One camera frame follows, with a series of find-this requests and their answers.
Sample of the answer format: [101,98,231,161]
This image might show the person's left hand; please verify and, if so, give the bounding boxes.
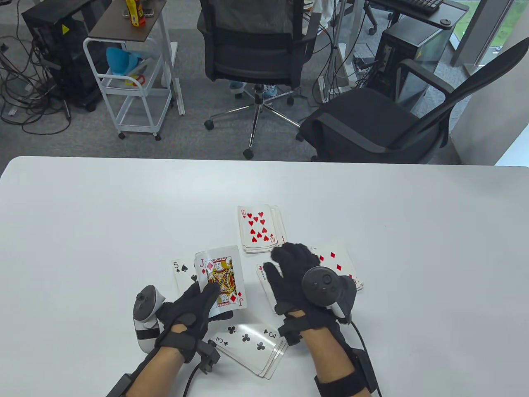
[155,282,234,364]

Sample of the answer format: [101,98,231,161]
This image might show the person's right hand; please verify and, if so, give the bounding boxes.
[263,242,344,336]

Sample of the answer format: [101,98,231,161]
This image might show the coloured joker playing card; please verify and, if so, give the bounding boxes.
[256,264,277,310]

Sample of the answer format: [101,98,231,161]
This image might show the five of spades playing card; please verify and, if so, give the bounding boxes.
[172,260,199,294]

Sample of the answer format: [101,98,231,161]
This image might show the three of clubs playing card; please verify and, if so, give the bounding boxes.
[212,316,286,371]

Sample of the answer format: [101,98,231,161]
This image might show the pile of heart playing cards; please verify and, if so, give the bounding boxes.
[238,206,288,254]

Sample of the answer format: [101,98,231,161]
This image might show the seven of diamonds playing card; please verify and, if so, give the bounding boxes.
[310,242,363,290]

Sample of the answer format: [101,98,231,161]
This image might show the deck of playing cards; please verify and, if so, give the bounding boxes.
[194,245,248,319]

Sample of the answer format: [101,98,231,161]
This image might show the ten of hearts playing card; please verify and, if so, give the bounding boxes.
[238,207,276,250]

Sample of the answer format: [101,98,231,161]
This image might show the pile of club playing cards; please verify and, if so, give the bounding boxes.
[211,316,289,380]

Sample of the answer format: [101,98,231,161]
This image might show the person's right forearm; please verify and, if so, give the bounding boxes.
[300,329,372,397]

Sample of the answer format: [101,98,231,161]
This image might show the person's left forearm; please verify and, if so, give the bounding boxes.
[128,347,184,397]

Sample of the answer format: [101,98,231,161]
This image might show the grey white VR controller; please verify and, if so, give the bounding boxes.
[302,267,357,323]
[133,285,167,353]

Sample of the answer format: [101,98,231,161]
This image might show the black mesh office chair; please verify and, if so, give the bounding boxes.
[298,37,529,164]
[196,0,322,160]

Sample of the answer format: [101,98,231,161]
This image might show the white power strip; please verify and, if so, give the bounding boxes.
[350,56,376,76]

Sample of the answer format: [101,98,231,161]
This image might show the white rolling cart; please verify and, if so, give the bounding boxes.
[83,36,173,141]
[88,0,185,116]

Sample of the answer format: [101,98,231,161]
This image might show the blue plastic funnel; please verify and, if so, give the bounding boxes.
[106,47,143,76]

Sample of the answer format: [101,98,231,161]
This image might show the black glass computer tower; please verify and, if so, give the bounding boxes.
[366,17,453,106]

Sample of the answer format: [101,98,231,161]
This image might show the white desk leg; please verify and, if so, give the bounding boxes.
[333,0,364,95]

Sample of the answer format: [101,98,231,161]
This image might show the black keyboard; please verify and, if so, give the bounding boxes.
[374,0,443,15]

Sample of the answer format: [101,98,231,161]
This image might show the yellow box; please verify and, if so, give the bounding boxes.
[125,0,146,27]

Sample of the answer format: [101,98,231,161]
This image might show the black desk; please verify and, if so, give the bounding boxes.
[370,0,469,29]

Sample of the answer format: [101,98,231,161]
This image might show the glass window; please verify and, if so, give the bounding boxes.
[475,0,529,69]

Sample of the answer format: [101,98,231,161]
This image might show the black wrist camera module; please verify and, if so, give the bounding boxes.
[278,316,304,347]
[196,340,222,375]

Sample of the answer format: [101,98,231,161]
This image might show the black forearm strap with box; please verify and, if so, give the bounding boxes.
[315,349,379,397]
[107,373,133,397]

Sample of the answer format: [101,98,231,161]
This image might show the hanging black cables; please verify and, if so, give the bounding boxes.
[304,0,374,104]

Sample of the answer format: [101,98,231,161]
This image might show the tangle of black floor cables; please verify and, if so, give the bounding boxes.
[0,0,73,135]

